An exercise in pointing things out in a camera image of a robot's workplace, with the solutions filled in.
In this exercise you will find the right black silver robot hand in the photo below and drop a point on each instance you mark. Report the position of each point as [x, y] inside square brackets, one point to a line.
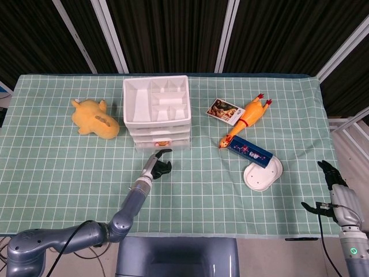
[347, 203]

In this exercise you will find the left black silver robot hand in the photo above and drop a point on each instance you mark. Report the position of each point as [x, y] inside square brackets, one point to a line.
[150, 166]

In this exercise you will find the clear drawer with turtle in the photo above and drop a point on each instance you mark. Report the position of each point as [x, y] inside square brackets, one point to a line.
[181, 146]

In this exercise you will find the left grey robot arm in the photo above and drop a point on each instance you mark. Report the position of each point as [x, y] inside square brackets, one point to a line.
[124, 219]

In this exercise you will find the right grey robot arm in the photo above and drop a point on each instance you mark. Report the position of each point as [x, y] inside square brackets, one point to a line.
[354, 256]

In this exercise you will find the pink brown turtle toy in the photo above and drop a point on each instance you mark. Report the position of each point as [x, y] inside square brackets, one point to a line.
[162, 143]

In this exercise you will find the white plastic drawer cabinet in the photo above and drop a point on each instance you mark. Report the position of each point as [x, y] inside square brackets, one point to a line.
[138, 98]

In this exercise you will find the yellow plush toy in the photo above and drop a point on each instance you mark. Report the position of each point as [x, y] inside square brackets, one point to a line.
[95, 121]

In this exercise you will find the yellow rubber chicken toy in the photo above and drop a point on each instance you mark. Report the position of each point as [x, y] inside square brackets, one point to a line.
[252, 112]

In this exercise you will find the green checked tablecloth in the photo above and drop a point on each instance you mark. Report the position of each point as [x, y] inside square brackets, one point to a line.
[201, 187]

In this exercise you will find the white oval plastic tray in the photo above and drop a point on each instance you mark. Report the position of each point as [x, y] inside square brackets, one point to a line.
[259, 179]

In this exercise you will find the picture postcard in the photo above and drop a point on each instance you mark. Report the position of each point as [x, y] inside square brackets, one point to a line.
[222, 109]

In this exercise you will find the blue grey robot torso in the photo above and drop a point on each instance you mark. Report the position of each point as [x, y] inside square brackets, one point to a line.
[176, 256]

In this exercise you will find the long blue printed box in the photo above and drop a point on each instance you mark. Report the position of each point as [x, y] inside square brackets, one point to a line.
[250, 151]

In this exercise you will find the white metal frame post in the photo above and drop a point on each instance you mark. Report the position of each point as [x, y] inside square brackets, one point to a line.
[111, 34]
[343, 49]
[73, 31]
[226, 34]

